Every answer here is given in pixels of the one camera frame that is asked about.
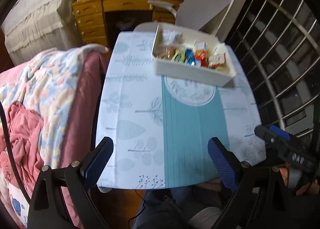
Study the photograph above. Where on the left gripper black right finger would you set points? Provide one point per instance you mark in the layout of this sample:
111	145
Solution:
259	196

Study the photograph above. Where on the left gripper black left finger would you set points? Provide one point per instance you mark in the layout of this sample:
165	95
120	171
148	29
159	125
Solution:
47	206

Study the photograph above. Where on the orange white snack packet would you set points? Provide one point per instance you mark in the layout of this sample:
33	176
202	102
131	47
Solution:
216	60

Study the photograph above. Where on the green pineapple cake packet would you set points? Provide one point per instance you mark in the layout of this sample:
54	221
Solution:
179	56

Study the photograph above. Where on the clear brown cake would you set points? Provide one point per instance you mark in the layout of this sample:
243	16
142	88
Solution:
166	52

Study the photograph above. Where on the pink bed sheet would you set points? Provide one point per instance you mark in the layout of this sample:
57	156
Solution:
82	109

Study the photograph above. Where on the metal window grille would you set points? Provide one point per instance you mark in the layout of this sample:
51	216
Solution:
277	45

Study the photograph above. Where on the floral blanket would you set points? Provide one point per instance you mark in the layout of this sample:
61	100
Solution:
42	94

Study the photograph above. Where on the leaf patterned tablecloth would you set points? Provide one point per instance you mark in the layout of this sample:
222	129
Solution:
160	126

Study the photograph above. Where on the white plastic organizer tray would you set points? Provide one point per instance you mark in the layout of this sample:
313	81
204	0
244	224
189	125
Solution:
198	47

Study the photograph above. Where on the grey office chair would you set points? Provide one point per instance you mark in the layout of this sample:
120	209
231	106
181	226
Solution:
201	15

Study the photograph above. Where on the white lace curtain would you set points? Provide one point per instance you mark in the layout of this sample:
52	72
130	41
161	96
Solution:
33	26

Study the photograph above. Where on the wooden desk with drawers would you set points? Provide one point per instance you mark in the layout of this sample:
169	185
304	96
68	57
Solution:
100	21

